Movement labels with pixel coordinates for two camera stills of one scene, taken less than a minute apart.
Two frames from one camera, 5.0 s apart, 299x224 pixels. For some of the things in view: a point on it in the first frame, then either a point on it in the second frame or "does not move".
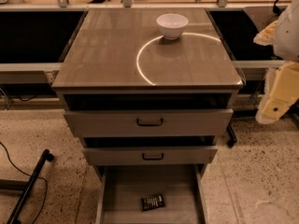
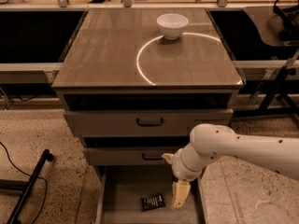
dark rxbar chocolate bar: [152, 202] does not move
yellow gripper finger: [266, 36] to [168, 157]
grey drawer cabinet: [149, 91] does not move
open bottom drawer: [123, 187] does not move
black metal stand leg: [24, 186] does not move
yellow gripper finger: [280, 91] to [179, 192]
